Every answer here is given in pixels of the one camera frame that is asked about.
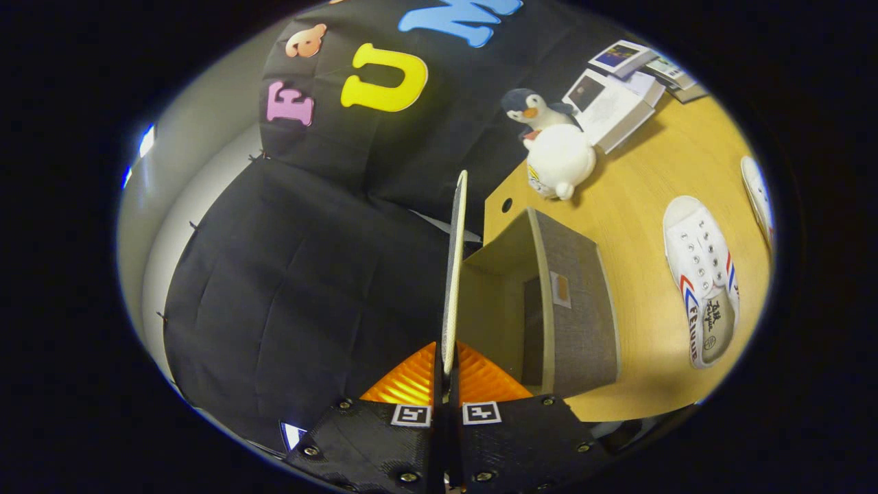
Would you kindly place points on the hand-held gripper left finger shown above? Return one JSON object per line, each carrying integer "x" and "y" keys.
{"x": 436, "y": 384}

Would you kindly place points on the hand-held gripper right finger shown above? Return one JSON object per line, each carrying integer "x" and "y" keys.
{"x": 455, "y": 425}

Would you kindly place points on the grey fabric storage box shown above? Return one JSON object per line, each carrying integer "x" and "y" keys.
{"x": 576, "y": 329}

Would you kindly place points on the white canvas shoe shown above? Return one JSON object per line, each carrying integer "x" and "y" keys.
{"x": 696, "y": 247}
{"x": 758, "y": 199}

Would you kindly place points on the black backdrop cloth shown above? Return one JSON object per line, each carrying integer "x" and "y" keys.
{"x": 288, "y": 288}

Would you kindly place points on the white round plush toy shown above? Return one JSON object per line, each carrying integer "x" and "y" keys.
{"x": 559, "y": 161}

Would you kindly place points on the penguin plush toy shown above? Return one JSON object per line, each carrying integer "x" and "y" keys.
{"x": 538, "y": 110}

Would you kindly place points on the white book dark portrait cover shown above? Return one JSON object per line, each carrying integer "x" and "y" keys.
{"x": 614, "y": 110}

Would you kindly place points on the plain white book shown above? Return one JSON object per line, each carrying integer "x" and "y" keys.
{"x": 648, "y": 86}

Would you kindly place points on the white book blue picture cover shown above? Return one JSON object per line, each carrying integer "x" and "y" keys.
{"x": 621, "y": 56}

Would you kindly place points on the pale blue cover book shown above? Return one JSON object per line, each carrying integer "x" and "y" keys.
{"x": 669, "y": 71}

